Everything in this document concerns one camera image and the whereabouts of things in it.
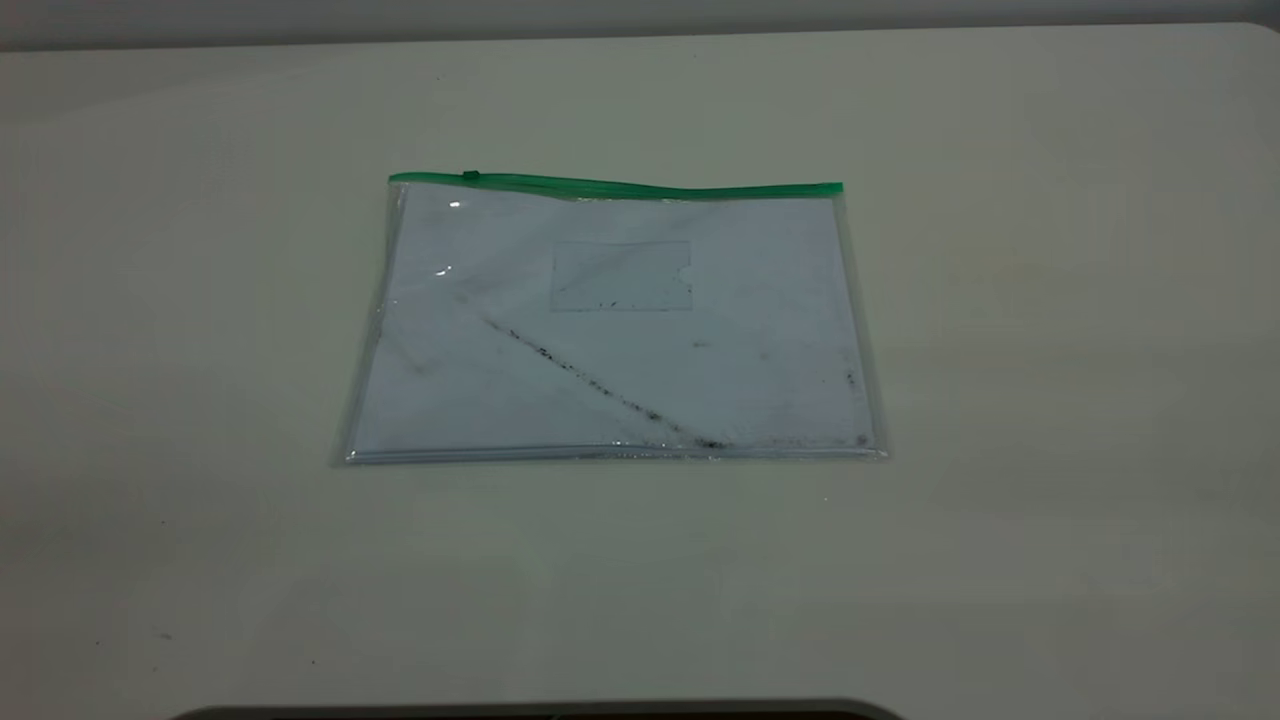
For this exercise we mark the clear plastic zip bag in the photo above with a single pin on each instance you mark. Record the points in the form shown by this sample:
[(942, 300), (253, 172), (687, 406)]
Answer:
[(700, 400)]

